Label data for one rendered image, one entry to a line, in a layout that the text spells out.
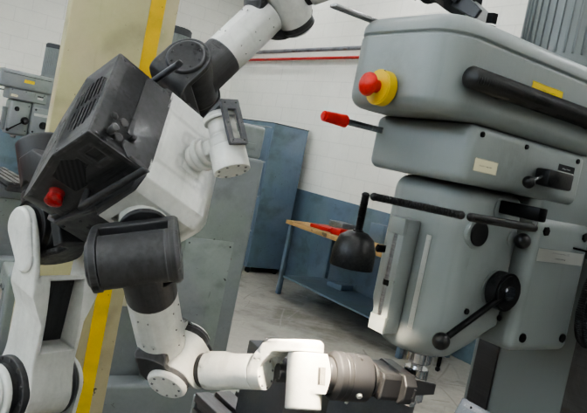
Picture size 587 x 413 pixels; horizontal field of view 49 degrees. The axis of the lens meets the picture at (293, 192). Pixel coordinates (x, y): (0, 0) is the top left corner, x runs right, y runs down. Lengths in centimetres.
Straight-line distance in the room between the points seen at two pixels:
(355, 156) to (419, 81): 702
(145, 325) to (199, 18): 988
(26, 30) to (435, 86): 921
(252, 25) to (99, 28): 134
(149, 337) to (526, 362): 86
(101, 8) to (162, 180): 162
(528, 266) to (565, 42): 44
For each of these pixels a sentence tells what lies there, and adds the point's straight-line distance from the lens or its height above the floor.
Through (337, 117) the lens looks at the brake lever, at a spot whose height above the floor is 170.
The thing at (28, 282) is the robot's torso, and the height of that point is 126.
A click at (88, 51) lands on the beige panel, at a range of 266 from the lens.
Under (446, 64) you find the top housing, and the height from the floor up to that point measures 181.
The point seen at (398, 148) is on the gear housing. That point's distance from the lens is 120.
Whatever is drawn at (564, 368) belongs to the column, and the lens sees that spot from 155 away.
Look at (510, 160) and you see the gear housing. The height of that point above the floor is 169.
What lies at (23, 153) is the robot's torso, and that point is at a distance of 154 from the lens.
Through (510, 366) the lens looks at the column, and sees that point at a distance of 163.
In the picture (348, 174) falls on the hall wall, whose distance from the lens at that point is 811.
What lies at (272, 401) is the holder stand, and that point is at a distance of 155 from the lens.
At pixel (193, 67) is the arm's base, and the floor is 175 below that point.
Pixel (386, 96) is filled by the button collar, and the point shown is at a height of 174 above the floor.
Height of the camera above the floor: 162
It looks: 3 degrees down
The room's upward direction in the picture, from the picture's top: 11 degrees clockwise
